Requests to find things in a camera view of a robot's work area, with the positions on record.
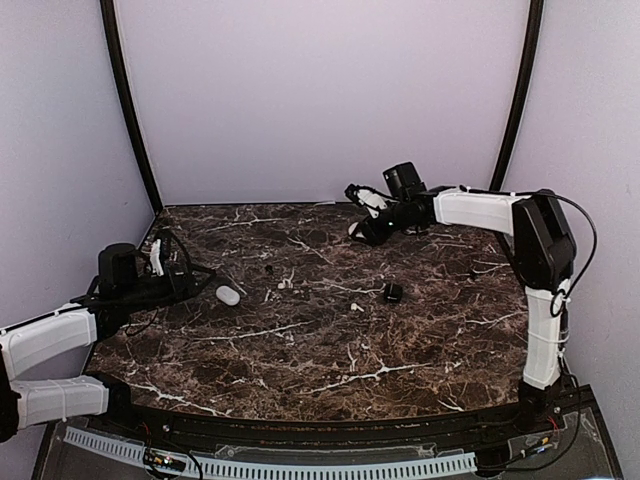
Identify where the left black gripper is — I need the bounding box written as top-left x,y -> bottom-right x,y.
119,261 -> 216,314

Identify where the white earbud charging case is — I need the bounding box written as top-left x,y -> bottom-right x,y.
215,285 -> 241,306

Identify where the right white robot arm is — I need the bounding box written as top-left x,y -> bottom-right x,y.
345,162 -> 582,434

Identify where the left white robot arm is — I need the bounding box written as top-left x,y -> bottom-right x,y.
1,239 -> 216,441

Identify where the black small charging case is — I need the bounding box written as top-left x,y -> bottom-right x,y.
383,283 -> 404,304

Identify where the white earbud pair on table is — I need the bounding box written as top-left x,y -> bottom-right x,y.
277,278 -> 294,290

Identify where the green circuit board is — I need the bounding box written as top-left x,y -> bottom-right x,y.
143,448 -> 186,472

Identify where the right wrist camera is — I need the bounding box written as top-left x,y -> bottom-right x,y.
344,184 -> 391,219

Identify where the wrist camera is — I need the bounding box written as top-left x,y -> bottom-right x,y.
149,237 -> 171,277
344,184 -> 391,219

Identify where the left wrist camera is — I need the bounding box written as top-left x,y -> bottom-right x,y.
149,237 -> 171,277

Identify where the grey slotted cable duct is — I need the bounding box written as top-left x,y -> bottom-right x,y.
63,427 -> 477,479

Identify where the black front rail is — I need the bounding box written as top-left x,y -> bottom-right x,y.
78,381 -> 598,450

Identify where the right black frame post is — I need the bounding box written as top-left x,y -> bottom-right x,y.
489,0 -> 545,192

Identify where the black frame post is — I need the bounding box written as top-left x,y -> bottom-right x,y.
99,0 -> 164,216
489,0 -> 545,192

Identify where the left black frame post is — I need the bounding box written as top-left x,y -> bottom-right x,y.
99,0 -> 164,216

